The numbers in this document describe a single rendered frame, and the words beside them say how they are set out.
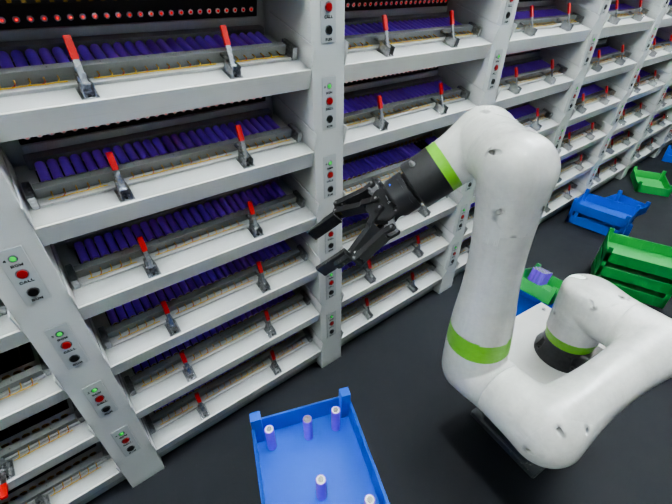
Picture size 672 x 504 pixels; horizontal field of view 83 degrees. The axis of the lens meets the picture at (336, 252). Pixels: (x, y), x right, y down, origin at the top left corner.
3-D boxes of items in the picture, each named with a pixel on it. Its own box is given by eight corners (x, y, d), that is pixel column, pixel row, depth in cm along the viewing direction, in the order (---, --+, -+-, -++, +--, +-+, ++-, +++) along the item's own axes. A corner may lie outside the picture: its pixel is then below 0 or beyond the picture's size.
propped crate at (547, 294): (530, 276, 194) (538, 262, 191) (570, 297, 181) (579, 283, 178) (505, 281, 174) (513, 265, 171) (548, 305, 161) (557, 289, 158)
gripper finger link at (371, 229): (388, 213, 72) (393, 216, 71) (354, 261, 72) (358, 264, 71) (378, 202, 70) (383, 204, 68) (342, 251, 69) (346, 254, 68)
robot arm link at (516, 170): (443, 304, 76) (498, 299, 77) (461, 348, 67) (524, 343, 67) (469, 122, 56) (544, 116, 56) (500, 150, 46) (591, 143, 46)
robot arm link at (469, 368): (513, 392, 80) (471, 421, 75) (467, 351, 89) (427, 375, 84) (534, 332, 69) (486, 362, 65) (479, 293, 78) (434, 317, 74)
